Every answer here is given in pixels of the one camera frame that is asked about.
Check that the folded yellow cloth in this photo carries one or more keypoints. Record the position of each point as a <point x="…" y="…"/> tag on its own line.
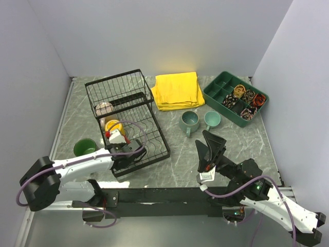
<point x="177" y="92"/>

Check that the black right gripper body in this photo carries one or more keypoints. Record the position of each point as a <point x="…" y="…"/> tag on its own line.
<point x="224" y="165"/>

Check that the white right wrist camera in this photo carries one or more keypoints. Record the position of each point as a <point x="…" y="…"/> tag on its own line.
<point x="204" y="177"/>

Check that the black wire dish rack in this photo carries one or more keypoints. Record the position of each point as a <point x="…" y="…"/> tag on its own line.
<point x="132" y="99"/>

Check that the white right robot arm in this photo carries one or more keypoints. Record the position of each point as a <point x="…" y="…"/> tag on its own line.
<point x="249" y="187"/>

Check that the teal ceramic cup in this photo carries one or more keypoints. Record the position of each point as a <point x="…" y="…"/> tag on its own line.
<point x="212" y="119"/>

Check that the dark green cup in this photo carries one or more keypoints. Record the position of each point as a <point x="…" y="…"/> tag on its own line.
<point x="85" y="146"/>

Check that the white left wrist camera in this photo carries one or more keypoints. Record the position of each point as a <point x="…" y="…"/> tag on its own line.
<point x="115" y="137"/>

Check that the green divided organizer tray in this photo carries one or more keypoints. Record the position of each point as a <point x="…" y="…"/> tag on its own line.
<point x="224" y="84"/>

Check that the pink patterned rolled tie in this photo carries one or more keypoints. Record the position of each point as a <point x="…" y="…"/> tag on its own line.
<point x="248" y="113"/>

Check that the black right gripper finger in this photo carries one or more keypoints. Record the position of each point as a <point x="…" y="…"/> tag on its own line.
<point x="203" y="155"/>
<point x="215" y="147"/>

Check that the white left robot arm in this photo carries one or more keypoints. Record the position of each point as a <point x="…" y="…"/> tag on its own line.
<point x="50" y="181"/>

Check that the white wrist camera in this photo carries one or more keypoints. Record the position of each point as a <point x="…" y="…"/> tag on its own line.
<point x="204" y="177"/>
<point x="115" y="137"/>

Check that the orange black rolled tie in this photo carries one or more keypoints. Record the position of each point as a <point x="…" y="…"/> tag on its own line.
<point x="258" y="100"/>

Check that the black floral rolled tie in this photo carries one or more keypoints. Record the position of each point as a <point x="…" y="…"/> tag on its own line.
<point x="230" y="100"/>

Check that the grey-green ceramic mug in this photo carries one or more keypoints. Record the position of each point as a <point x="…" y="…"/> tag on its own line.
<point x="189" y="123"/>

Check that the yellow mug black handle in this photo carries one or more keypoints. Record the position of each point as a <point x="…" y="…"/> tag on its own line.
<point x="113" y="125"/>

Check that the yellow rolled tie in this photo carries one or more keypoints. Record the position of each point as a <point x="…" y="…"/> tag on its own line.
<point x="239" y="91"/>

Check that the dark patterned rolled tie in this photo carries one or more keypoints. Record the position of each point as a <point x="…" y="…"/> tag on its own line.
<point x="248" y="96"/>

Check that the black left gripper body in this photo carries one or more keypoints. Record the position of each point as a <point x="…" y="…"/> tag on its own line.
<point x="121" y="144"/>

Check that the pink iridescent mug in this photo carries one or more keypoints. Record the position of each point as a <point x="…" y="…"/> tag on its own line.
<point x="104" y="108"/>

